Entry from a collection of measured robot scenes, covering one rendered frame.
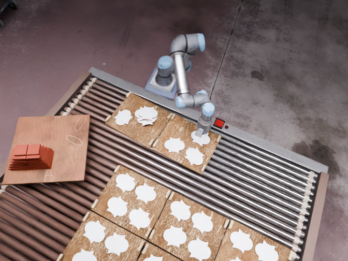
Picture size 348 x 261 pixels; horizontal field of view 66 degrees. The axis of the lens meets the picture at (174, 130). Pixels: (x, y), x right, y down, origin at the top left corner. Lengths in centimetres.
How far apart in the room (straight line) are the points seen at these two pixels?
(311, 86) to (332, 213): 167
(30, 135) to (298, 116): 293
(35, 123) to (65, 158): 37
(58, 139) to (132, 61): 206
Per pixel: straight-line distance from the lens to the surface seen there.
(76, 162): 190
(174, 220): 181
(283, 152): 219
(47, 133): 207
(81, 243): 185
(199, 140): 201
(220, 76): 369
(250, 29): 450
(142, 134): 203
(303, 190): 213
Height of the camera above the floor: 271
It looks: 60 degrees down
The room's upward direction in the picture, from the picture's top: 5 degrees clockwise
